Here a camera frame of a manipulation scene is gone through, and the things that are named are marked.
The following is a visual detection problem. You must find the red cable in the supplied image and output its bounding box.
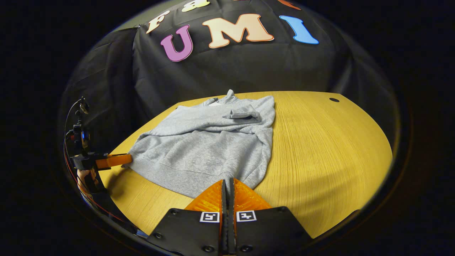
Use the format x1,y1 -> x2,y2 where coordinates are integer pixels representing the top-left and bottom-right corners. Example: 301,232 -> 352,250
63,139 -> 125,223

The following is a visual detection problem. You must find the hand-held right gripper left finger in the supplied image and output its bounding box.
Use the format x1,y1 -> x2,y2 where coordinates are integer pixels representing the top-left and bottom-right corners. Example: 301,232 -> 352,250
148,180 -> 228,256

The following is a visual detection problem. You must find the grey sweatshirt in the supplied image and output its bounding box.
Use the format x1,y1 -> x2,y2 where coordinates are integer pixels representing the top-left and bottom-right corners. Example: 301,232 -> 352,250
126,89 -> 276,199

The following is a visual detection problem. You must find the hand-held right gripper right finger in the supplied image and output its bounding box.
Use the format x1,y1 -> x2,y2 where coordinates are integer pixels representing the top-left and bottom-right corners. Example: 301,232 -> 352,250
229,178 -> 313,256

